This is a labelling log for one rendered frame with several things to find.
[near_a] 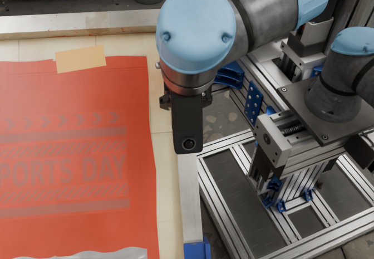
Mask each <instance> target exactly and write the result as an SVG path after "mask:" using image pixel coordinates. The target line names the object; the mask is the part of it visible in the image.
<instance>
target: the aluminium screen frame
mask: <svg viewBox="0 0 374 259"><path fill-rule="evenodd" d="M160 10H161V9H141V10H129V11H106V12H82V13H59V14H36V15H24V16H0V40H22V39H33V38H55V37H76V36H97V35H118V34H130V33H151V32H156V25H157V21H158V16H159V12H160ZM177 157H178V173H179V189H180V204H181V220H182V229H183V244H184V243H193V242H203V231H202V223H201V209H200V195H199V181H198V167H197V159H196V153H191V154H180V155H178V154H177Z"/></svg>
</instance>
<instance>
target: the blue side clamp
mask: <svg viewBox="0 0 374 259"><path fill-rule="evenodd" d="M183 246H184V259H211V251H210V243H209V241H208V239H207V237H206V236H203V242H193V243H184V244H183Z"/></svg>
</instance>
